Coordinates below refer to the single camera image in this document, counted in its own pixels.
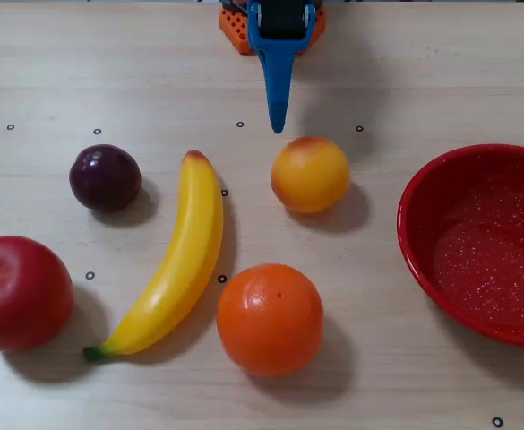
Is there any orange lattice robot base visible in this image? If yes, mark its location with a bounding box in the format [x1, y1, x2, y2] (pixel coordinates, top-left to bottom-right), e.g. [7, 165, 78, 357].
[219, 0, 328, 56]

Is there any yellow plastic banana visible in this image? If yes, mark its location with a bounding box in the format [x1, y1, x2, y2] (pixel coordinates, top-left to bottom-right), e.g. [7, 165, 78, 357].
[82, 150, 225, 363]

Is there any dark purple plum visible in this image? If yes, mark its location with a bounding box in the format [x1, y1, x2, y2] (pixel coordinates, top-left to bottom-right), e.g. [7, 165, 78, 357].
[68, 143, 142, 213]

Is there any red speckled bowl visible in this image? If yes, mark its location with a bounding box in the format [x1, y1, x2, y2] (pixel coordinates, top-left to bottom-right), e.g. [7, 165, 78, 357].
[396, 142, 524, 350]

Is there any yellow orange peach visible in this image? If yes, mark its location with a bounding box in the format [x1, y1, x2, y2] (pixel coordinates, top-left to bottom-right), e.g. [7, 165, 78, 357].
[270, 135, 351, 215]

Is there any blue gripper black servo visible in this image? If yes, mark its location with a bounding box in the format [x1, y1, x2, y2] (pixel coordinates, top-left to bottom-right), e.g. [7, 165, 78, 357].
[246, 0, 317, 134]

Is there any orange fruit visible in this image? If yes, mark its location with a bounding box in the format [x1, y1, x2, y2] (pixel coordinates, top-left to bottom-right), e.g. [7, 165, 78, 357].
[216, 262, 325, 378]

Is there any red apple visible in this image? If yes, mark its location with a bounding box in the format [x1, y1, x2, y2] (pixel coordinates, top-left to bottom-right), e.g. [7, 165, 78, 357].
[0, 235, 75, 353]

